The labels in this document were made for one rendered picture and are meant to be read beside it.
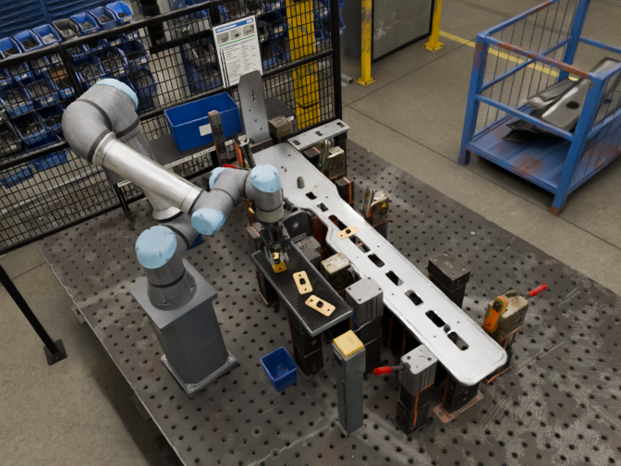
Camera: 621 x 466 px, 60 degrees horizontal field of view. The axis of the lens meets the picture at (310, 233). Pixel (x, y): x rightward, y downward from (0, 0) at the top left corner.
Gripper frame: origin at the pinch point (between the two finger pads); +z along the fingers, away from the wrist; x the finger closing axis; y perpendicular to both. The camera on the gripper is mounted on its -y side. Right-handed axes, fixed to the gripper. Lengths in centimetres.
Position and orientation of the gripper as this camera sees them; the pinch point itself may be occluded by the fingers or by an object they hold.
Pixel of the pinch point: (276, 258)
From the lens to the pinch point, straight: 167.7
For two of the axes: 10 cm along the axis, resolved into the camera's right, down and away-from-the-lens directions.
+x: 9.3, -2.9, 2.1
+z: 0.6, 7.2, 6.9
